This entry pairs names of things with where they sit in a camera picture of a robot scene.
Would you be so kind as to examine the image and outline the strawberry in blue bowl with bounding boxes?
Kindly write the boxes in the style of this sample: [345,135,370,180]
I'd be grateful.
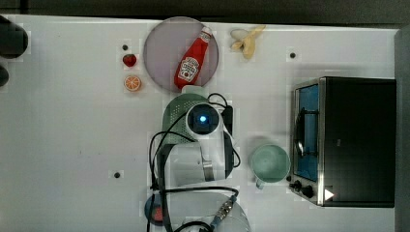
[152,207,162,222]

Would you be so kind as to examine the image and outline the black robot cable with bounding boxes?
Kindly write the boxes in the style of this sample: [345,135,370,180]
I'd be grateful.
[146,92,242,232]

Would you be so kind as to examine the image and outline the red toy strawberry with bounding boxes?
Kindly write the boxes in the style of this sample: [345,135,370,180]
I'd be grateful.
[123,54,137,68]

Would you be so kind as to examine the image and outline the orange slice toy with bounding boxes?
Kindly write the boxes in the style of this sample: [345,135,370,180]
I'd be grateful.
[124,75,141,92]

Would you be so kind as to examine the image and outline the green plastic strainer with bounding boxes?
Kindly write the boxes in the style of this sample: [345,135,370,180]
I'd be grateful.
[162,86,208,144]

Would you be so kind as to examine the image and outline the red ketchup bottle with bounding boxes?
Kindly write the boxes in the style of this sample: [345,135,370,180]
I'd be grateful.
[174,27,212,89]

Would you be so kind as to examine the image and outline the blue bowl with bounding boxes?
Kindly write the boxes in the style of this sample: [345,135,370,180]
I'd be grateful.
[144,194,163,226]

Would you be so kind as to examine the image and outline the green mug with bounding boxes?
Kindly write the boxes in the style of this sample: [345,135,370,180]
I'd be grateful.
[249,144,290,189]

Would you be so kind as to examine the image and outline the grey round plate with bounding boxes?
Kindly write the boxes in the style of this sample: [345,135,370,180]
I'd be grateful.
[143,16,205,93]

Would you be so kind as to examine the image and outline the black cylinder container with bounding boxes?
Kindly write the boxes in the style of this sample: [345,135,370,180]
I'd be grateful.
[0,16,28,59]
[0,66,9,87]

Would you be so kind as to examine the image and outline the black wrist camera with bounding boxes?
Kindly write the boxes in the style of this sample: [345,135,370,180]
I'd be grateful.
[221,105,233,134]

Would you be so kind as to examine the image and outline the peeled toy banana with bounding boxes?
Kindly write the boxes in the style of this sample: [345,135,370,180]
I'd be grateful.
[230,25,266,60]

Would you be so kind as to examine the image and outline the black toaster oven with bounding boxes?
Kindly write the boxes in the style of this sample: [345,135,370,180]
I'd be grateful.
[286,76,396,208]

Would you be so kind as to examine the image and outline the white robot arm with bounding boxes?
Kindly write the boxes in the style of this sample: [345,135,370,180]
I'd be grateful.
[158,102,251,232]

